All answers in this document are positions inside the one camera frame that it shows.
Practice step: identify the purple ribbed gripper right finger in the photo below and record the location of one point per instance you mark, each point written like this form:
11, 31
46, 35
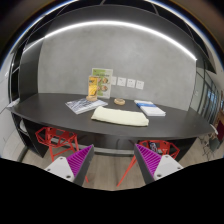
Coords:
165, 165

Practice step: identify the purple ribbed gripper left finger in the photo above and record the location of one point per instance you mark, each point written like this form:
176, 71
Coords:
74, 167

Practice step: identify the cream folded towel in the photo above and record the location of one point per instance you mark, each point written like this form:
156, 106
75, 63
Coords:
121, 117

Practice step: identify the white and blue book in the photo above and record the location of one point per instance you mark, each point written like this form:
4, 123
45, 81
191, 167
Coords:
149, 108

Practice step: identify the grey magazine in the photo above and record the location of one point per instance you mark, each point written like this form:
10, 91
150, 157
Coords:
83, 105

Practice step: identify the small wooden round dish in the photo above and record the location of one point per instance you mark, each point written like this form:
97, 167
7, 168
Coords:
119, 101

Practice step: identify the yellow card in wooden holder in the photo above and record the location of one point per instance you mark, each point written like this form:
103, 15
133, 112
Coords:
92, 88

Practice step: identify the green menu poster stand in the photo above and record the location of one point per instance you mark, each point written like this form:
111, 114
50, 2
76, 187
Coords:
104, 81

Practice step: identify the curved ceiling light strip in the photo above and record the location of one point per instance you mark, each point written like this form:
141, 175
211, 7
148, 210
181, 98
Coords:
120, 24

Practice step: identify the right red wire chair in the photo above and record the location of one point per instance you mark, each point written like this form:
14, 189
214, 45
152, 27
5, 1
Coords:
161, 147

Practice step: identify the red wire chair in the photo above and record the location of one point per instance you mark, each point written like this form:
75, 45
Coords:
60, 142
161, 147

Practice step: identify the left red wire chair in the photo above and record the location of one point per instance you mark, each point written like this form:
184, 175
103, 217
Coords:
60, 142

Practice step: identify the white wall socket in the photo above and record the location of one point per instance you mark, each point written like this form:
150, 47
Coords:
131, 83
121, 81
113, 80
139, 85

